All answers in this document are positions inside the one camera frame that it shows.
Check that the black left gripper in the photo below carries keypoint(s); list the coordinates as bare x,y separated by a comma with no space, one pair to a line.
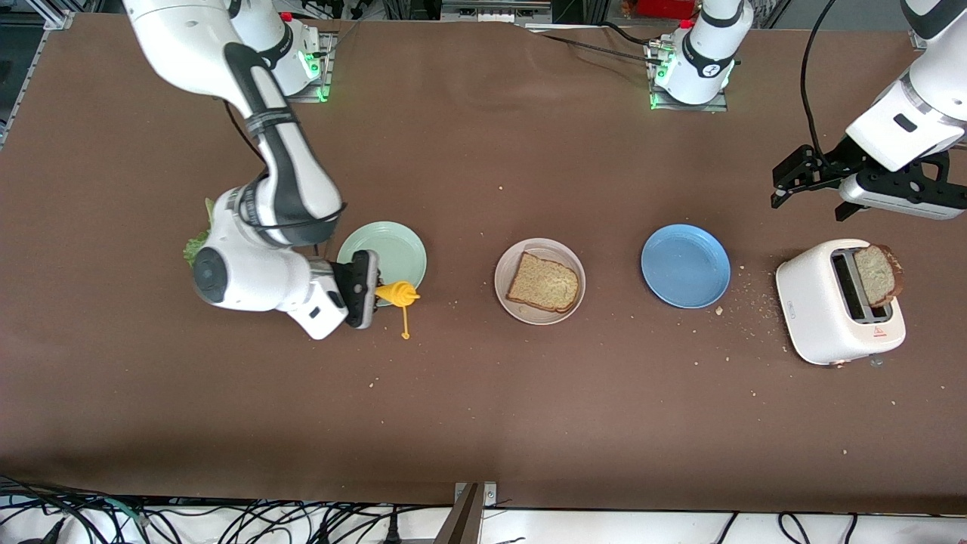
832,164

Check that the brown bread slice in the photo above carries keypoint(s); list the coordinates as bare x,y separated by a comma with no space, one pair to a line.
544,283
876,273

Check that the yellow squeeze bottle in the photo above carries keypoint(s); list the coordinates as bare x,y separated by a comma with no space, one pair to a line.
396,293

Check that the green lettuce leaf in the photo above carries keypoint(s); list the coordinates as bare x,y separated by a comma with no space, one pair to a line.
195,248

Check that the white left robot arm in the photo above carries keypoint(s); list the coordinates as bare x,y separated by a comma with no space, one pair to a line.
906,125

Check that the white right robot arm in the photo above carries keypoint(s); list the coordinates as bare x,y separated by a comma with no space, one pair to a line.
249,279

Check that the blue plate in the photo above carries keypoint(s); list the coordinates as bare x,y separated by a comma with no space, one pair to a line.
686,266

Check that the beige plate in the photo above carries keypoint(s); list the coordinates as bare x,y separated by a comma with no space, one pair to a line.
540,245

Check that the pale green plate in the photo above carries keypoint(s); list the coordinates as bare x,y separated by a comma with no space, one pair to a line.
400,253

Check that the white toaster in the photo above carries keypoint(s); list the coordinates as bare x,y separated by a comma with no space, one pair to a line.
816,317

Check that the red box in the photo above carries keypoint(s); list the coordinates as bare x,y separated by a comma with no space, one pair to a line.
665,7

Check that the brown table cover sheet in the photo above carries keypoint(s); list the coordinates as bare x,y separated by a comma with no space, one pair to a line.
483,151

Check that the grey metal rack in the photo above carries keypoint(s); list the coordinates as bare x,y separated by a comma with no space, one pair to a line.
491,11

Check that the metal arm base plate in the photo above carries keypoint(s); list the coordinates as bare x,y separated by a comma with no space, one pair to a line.
714,106
326,60

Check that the silver bracket plate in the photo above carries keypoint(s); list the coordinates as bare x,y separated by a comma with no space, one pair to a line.
491,495

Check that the dark grey metal post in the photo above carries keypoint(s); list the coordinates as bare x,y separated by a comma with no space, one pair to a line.
462,521

